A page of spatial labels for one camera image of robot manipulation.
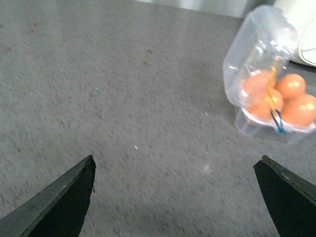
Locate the white soy milk maker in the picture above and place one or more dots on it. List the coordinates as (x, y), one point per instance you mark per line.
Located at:
(302, 15)

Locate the clear plastic egg box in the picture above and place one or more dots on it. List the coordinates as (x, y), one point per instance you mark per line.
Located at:
(265, 41)

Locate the brown egg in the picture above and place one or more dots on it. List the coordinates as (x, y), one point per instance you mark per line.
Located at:
(291, 86)
(300, 111)
(256, 83)
(261, 106)

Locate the grey curtain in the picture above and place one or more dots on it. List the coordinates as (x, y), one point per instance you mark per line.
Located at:
(232, 8)

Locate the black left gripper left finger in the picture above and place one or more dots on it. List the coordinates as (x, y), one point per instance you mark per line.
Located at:
(59, 210)

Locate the brown egg in box front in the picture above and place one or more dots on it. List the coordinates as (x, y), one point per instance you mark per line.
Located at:
(261, 106)

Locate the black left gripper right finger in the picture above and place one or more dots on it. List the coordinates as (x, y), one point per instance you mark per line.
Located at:
(290, 199)

